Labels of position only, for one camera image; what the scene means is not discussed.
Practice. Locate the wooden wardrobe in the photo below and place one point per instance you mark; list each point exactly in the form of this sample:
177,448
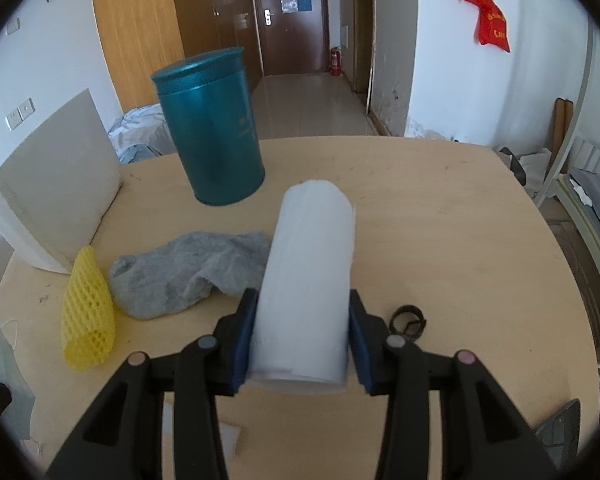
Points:
135,35

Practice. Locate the grey mattress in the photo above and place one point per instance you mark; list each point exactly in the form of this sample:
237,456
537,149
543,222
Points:
597,192

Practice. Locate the brown wooden boards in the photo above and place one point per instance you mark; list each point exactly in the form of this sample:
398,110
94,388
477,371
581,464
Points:
562,125

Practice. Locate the teal metal canister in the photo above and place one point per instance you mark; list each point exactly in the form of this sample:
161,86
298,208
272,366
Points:
210,135

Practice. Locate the grey sock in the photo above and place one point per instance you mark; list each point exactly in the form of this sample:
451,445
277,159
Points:
180,270

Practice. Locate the yellow foam fruit net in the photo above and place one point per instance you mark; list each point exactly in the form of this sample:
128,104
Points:
87,310

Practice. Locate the wooden door frame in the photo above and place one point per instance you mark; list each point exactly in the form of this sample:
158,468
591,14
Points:
362,35

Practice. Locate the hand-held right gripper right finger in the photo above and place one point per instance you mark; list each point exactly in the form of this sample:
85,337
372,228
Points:
357,345

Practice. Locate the white foam box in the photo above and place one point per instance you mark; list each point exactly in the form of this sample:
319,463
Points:
55,180

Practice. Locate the white wall socket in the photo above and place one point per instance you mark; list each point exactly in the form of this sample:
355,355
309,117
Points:
13,120
26,107

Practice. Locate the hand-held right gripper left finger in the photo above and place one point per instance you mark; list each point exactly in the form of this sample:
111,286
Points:
242,342

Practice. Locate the floor clutter pile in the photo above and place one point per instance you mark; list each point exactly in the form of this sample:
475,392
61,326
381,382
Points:
522,170

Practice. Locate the blue face mask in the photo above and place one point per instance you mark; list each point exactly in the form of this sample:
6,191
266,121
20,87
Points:
5,375

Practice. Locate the white toilet paper roll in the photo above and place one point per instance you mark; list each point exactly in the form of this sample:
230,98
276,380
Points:
305,285

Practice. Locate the dark brown door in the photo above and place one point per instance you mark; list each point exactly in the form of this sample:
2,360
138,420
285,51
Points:
290,40

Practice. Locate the white wall switch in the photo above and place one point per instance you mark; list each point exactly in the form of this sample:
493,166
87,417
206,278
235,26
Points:
12,26

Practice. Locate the blue paper notice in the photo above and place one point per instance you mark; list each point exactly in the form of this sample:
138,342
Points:
305,2

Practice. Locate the white paper card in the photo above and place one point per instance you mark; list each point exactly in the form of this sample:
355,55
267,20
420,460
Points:
230,440

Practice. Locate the red fire extinguisher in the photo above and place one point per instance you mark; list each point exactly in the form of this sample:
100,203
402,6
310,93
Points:
334,62

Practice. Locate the white bedding bundle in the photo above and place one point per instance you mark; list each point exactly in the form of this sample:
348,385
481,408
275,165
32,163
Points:
140,130

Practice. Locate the metal bunk bed frame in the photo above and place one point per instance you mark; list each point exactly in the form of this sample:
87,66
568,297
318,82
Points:
556,172

